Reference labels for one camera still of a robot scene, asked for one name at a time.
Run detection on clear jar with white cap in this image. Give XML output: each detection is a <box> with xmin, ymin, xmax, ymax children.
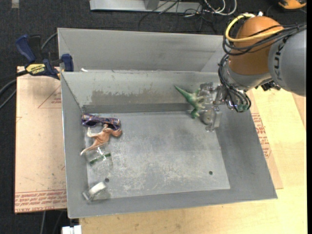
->
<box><xmin>82</xmin><ymin>181</ymin><xmax>110</xmax><ymax>202</ymax></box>

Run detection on green toy dinosaur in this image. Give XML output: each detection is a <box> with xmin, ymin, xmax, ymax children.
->
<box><xmin>174</xmin><ymin>84</ymin><xmax>207</xmax><ymax>119</ymax></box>

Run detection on purple patterned sunglasses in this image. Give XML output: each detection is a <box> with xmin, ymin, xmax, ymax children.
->
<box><xmin>80</xmin><ymin>113</ymin><xmax>122</xmax><ymax>131</ymax></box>

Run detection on clear cup with green band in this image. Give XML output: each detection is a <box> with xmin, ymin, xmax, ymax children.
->
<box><xmin>85</xmin><ymin>147</ymin><xmax>114</xmax><ymax>171</ymax></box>

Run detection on brown cardboard board, red print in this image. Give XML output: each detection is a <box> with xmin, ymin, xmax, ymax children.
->
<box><xmin>14</xmin><ymin>66</ymin><xmax>285</xmax><ymax>214</ymax></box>

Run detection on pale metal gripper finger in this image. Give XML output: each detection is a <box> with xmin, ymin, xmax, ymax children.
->
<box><xmin>199</xmin><ymin>81</ymin><xmax>216</xmax><ymax>99</ymax></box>
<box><xmin>201</xmin><ymin>106</ymin><xmax>223</xmax><ymax>133</ymax></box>

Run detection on brown toy dinosaur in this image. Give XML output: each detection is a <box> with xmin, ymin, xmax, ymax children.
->
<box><xmin>80</xmin><ymin>123</ymin><xmax>123</xmax><ymax>156</ymax></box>

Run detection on grey metal bin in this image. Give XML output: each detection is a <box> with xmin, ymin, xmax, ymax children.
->
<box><xmin>57</xmin><ymin>27</ymin><xmax>278</xmax><ymax>219</ymax></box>

